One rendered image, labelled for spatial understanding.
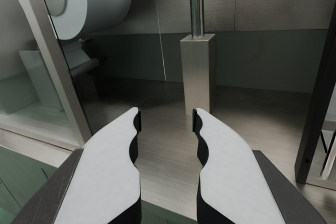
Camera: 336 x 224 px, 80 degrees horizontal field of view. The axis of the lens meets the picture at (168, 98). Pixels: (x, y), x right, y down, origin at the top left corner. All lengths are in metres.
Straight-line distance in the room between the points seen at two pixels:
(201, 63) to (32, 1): 0.44
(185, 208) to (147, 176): 0.13
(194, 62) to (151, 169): 0.34
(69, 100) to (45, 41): 0.15
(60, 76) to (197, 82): 0.39
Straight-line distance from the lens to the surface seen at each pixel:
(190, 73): 0.66
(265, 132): 0.68
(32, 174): 0.99
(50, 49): 0.54
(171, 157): 0.58
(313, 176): 0.56
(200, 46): 0.63
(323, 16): 0.87
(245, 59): 0.89
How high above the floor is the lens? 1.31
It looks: 28 degrees down
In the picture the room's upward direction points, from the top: 7 degrees counter-clockwise
